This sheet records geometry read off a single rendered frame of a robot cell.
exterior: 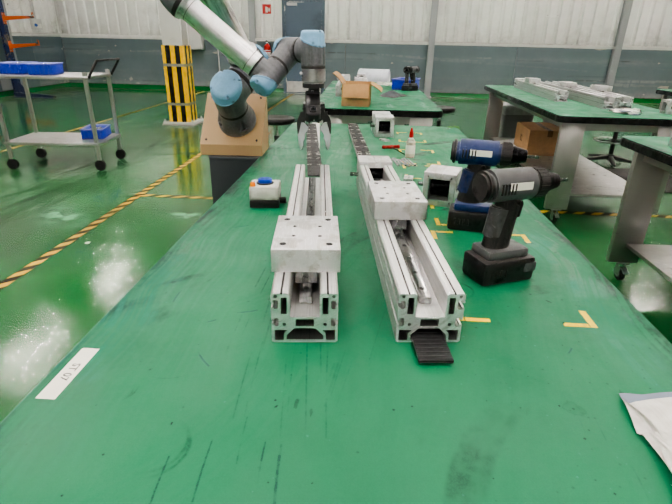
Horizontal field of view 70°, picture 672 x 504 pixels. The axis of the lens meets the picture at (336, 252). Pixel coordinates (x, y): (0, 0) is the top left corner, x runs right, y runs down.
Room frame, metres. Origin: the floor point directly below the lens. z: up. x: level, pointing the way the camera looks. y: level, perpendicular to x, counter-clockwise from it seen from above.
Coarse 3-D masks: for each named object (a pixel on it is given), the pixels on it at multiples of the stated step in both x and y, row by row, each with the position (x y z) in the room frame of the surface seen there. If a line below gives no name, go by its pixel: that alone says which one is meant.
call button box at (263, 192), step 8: (256, 184) 1.28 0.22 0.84; (264, 184) 1.27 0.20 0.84; (272, 184) 1.28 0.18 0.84; (280, 184) 1.33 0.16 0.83; (256, 192) 1.25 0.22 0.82; (264, 192) 1.25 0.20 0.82; (272, 192) 1.25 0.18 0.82; (280, 192) 1.32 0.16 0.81; (256, 200) 1.26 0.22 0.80; (264, 200) 1.26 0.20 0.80; (272, 200) 1.26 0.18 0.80; (280, 200) 1.29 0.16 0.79
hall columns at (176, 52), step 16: (160, 16) 7.39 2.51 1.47; (176, 32) 7.38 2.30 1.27; (176, 48) 7.36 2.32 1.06; (176, 64) 7.36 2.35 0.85; (176, 80) 7.36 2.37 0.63; (192, 80) 7.60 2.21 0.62; (176, 96) 7.36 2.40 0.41; (192, 96) 7.54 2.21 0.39; (176, 112) 7.36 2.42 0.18; (192, 112) 7.47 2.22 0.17
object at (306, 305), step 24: (312, 192) 1.22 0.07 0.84; (288, 288) 0.64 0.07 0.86; (312, 288) 0.71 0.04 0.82; (336, 288) 0.64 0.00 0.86; (288, 312) 0.62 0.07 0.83; (312, 312) 0.63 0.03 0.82; (336, 312) 0.62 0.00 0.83; (288, 336) 0.63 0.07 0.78; (312, 336) 0.63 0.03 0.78; (336, 336) 0.62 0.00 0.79
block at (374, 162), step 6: (360, 156) 1.50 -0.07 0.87; (366, 156) 1.50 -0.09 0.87; (372, 156) 1.50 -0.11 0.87; (378, 156) 1.50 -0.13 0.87; (384, 156) 1.50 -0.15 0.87; (360, 162) 1.42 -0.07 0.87; (366, 162) 1.42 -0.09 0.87; (372, 162) 1.43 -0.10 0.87; (378, 162) 1.43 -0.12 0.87; (384, 162) 1.43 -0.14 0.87; (390, 162) 1.43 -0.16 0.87; (372, 168) 1.45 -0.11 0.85; (378, 168) 1.45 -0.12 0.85; (354, 174) 1.46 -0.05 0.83; (372, 174) 1.44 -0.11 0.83; (378, 174) 1.44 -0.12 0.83
